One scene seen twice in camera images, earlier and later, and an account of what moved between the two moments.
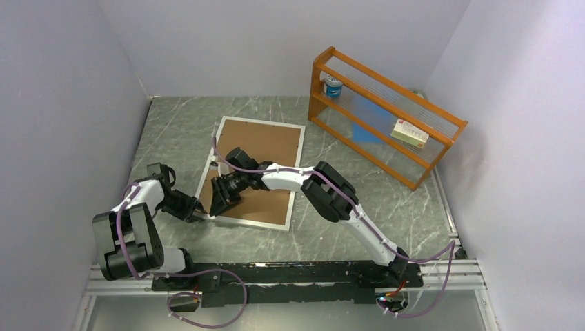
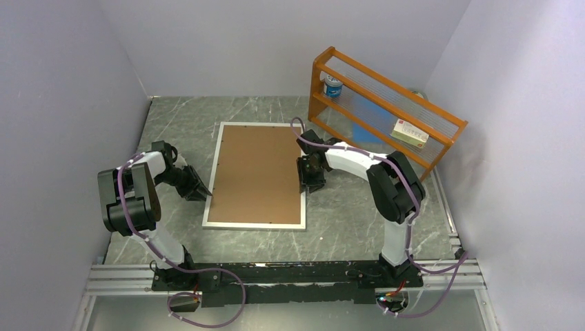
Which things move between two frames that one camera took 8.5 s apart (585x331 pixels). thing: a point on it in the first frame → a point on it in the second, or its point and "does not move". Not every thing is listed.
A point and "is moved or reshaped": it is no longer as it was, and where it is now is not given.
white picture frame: x=258 y=122 is moved or reshaped
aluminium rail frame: x=452 y=274 does not move
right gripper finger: x=219 y=201 → x=305 y=172
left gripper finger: x=199 y=207 → x=198 y=181
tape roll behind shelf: x=418 y=93 does not move
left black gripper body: x=179 y=205 → x=180 y=178
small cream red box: x=408 y=132 does not move
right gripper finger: x=231 y=192 → x=316 y=180
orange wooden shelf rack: x=398 y=132 does not move
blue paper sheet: x=372 y=112 does not move
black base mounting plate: x=227 y=283 does not move
